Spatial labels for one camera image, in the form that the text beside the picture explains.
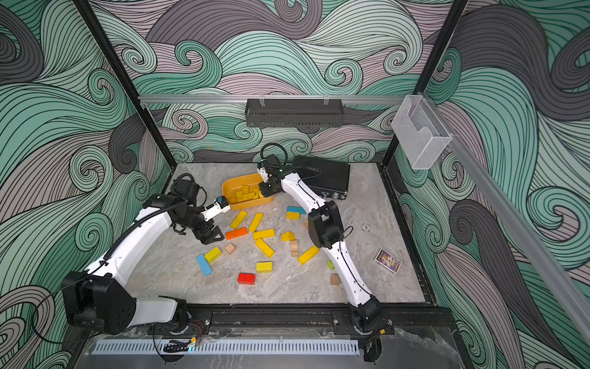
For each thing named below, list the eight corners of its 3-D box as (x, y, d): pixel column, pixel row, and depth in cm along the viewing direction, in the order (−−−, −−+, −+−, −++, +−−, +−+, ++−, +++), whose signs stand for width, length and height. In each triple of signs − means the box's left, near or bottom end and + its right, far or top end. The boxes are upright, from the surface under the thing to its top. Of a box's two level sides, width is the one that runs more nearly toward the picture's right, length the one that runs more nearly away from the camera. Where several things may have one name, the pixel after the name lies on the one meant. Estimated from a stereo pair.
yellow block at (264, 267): (256, 272, 86) (255, 270, 84) (257, 264, 88) (256, 261, 86) (272, 272, 86) (271, 270, 84) (272, 264, 88) (272, 261, 86)
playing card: (373, 260, 89) (375, 257, 87) (379, 250, 92) (381, 247, 90) (395, 274, 86) (398, 272, 84) (400, 263, 88) (403, 261, 86)
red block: (238, 284, 83) (237, 282, 81) (239, 275, 85) (238, 273, 84) (255, 284, 83) (254, 282, 81) (256, 275, 85) (255, 273, 84)
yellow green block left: (209, 264, 88) (207, 262, 86) (205, 257, 90) (203, 255, 88) (223, 254, 91) (222, 251, 89) (218, 247, 92) (217, 245, 90)
